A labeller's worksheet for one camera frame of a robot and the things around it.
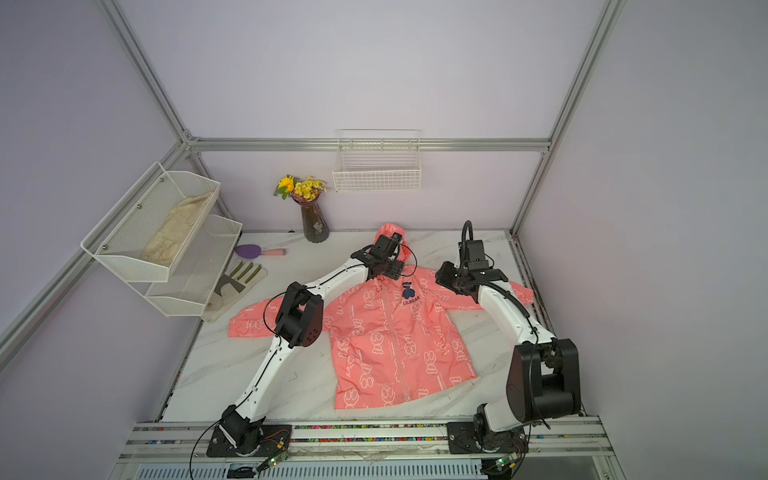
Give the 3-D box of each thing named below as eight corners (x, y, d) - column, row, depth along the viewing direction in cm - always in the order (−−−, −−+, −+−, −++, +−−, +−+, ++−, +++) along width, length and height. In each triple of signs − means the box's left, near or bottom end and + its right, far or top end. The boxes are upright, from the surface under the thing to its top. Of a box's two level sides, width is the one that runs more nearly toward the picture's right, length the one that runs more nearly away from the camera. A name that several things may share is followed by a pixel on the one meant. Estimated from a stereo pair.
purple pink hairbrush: (235, 258, 115) (232, 253, 113) (239, 249, 118) (236, 244, 116) (283, 258, 115) (281, 253, 113) (286, 249, 118) (284, 244, 116)
